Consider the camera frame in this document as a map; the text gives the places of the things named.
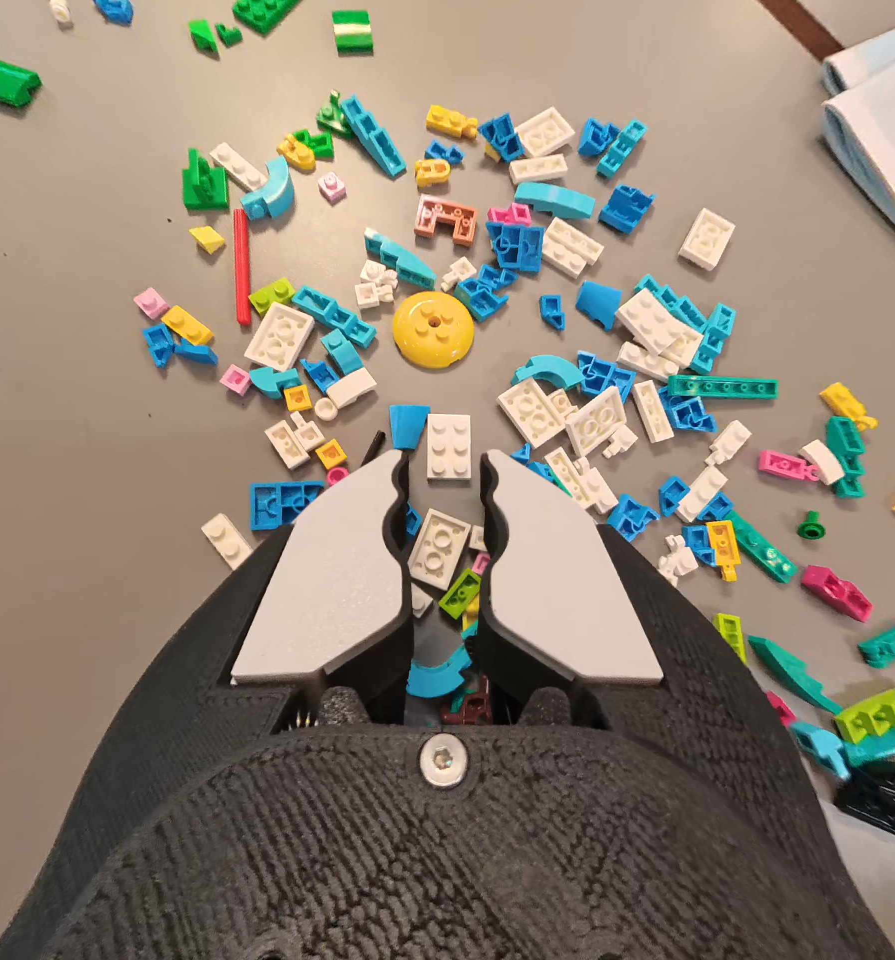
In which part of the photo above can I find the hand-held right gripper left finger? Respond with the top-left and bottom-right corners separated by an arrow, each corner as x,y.
230,448 -> 416,687

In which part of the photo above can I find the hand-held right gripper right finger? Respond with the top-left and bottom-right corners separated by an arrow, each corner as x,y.
479,448 -> 666,687

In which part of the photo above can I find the white plate brick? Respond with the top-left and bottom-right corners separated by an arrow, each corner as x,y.
408,508 -> 472,591

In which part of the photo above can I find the grey desk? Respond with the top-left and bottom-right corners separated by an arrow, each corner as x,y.
0,0 -> 895,960

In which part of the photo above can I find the yellow round dish brick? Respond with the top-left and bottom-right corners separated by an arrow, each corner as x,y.
392,291 -> 476,370

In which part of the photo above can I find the red plastic rod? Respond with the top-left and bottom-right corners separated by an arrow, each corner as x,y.
233,208 -> 253,327

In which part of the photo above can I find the salmon angled brick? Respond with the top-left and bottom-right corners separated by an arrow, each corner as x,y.
415,195 -> 479,247

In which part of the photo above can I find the pile of colourful toy bricks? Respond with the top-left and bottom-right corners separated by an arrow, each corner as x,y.
132,90 -> 895,840

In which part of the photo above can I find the green white striped brick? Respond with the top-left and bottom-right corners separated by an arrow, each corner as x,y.
332,9 -> 375,56

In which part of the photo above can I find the green studded plate brick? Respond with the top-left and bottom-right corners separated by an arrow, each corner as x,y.
231,0 -> 304,36

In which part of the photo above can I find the green curved toy brick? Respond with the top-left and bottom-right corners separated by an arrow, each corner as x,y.
0,60 -> 43,111

